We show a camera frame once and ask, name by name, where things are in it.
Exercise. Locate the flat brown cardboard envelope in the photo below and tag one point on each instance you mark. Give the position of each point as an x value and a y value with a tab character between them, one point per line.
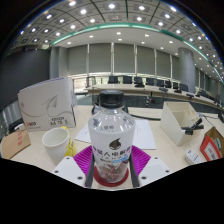
15	145

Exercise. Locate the row of black office chairs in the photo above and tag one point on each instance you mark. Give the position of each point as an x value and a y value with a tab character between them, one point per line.
138	80

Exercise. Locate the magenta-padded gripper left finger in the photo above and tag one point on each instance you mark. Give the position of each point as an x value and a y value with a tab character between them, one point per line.
81	160

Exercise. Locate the white cup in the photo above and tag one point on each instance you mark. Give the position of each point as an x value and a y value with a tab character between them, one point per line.
55	145

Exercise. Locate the yellow packet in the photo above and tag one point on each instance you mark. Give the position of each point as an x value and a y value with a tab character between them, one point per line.
71	146

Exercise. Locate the ceiling lights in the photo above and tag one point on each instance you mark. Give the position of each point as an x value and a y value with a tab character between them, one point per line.
111	6

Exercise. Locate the black stapler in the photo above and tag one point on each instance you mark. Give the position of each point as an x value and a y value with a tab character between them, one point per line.
193	126

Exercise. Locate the red-edged open cardboard box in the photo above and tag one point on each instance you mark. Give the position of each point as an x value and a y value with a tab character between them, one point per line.
211	148

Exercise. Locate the white paper sheet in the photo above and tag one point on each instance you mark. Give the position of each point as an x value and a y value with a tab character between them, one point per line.
145	135

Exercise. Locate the long curved conference desk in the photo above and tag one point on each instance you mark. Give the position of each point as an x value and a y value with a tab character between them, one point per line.
146	89

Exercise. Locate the black power strip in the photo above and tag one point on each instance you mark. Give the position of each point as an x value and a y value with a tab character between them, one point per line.
16	125

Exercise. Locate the clear bottle with white label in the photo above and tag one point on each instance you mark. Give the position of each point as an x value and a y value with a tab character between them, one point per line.
111	133

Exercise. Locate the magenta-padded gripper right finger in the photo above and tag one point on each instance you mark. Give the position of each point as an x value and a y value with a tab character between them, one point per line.
141	160

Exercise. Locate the white open organizer box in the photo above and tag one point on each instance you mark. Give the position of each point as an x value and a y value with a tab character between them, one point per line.
173	123

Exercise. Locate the white paper carton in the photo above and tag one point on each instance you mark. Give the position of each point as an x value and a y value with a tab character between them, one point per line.
46	103

